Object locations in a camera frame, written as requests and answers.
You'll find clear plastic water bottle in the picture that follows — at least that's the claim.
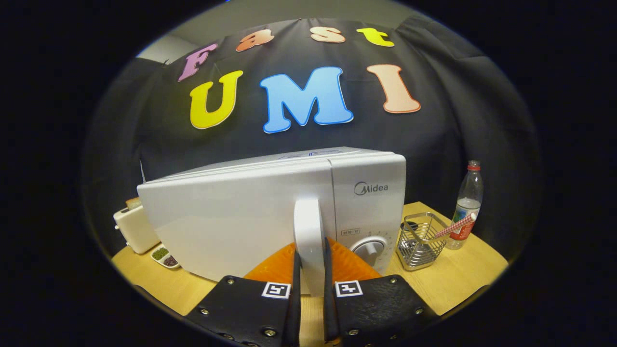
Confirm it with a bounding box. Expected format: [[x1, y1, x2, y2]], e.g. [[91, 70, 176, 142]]
[[446, 160, 484, 250]]

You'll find white toaster oven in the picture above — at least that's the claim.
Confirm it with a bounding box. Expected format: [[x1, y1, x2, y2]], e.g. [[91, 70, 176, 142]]
[[137, 147, 407, 297]]

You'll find white divided bean dish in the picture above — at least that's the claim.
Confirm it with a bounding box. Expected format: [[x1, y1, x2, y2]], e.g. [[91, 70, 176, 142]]
[[150, 245, 181, 269]]

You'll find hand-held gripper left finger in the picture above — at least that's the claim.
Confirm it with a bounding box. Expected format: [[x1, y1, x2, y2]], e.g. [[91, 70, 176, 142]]
[[186, 241, 302, 347]]

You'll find red checkered straw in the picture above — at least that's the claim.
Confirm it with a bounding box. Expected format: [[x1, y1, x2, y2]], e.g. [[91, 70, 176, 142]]
[[427, 213, 477, 241]]

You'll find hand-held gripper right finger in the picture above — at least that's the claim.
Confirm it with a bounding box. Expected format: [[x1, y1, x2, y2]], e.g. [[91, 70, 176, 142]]
[[322, 238, 440, 347]]

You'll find metal wire utensil basket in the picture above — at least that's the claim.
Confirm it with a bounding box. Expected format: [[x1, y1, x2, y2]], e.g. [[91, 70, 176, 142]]
[[396, 212, 451, 271]]

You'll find cream toaster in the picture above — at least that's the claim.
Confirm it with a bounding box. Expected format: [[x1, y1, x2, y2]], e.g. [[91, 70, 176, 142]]
[[113, 197, 161, 254]]

